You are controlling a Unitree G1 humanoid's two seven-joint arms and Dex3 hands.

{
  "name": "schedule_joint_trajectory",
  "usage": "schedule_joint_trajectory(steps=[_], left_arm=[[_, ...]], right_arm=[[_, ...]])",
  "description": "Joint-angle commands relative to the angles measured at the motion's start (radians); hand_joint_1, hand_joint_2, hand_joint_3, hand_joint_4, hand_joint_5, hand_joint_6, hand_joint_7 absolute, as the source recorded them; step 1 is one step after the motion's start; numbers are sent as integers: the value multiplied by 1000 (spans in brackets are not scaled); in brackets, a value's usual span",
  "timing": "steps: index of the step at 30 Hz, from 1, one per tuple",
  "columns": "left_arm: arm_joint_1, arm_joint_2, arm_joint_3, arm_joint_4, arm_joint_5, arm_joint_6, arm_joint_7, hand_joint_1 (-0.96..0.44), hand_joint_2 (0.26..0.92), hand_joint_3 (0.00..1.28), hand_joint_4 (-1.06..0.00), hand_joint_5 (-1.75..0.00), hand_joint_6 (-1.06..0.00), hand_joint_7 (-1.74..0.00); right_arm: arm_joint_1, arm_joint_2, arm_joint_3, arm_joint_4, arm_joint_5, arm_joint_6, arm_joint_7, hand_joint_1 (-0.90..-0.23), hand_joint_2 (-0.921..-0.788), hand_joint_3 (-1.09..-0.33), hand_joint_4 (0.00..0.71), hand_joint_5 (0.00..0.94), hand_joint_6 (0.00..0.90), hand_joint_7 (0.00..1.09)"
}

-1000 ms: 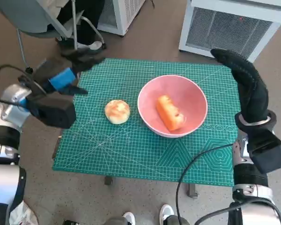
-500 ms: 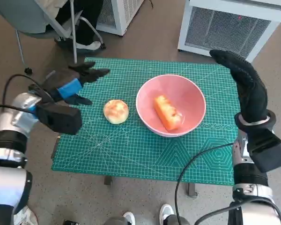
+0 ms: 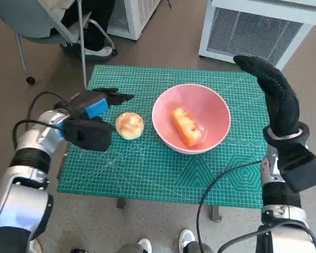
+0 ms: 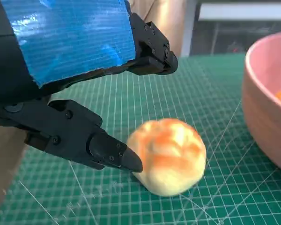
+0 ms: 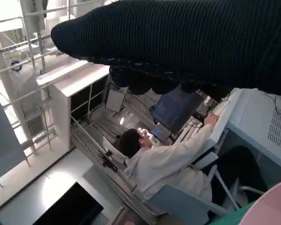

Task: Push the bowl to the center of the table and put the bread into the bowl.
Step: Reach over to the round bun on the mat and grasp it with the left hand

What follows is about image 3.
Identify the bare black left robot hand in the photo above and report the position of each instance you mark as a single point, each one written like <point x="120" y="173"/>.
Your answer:
<point x="94" y="98"/>

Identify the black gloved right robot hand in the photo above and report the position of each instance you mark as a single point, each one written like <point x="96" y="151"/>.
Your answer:
<point x="281" y="100"/>

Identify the round bread bun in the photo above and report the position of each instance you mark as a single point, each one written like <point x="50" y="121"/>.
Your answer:
<point x="130" y="126"/>

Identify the pink bowl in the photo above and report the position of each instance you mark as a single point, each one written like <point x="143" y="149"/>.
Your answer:
<point x="163" y="118"/>

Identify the long toasted bread loaf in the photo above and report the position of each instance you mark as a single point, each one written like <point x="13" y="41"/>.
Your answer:
<point x="187" y="126"/>

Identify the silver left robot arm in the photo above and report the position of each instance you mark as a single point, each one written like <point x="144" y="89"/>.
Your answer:
<point x="34" y="137"/>

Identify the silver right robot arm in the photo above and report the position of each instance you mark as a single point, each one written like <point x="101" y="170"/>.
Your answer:
<point x="279" y="195"/>

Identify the large white mesh cabinet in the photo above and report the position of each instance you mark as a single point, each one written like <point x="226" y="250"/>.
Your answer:
<point x="252" y="34"/>

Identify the seated person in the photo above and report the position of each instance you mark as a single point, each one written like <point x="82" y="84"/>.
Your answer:
<point x="94" y="26"/>

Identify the green cutting mat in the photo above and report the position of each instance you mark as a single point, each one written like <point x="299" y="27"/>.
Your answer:
<point x="147" y="171"/>

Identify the small white mesh cabinet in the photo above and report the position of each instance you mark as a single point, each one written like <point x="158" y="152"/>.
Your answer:
<point x="139" y="15"/>

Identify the grey office chair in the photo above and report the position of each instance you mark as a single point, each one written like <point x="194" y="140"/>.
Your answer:
<point x="29" y="15"/>

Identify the person with white shoes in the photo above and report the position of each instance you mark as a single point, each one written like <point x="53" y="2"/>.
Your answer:
<point x="187" y="237"/>

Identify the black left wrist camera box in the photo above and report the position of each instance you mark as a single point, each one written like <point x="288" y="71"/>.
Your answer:
<point x="94" y="137"/>

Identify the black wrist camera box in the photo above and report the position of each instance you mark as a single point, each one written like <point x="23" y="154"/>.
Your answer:
<point x="302" y="168"/>
<point x="94" y="137"/>

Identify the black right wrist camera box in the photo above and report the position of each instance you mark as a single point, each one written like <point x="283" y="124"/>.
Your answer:
<point x="302" y="168"/>

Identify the dark table leg bracket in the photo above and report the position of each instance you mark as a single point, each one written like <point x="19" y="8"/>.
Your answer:
<point x="121" y="203"/>
<point x="215" y="214"/>

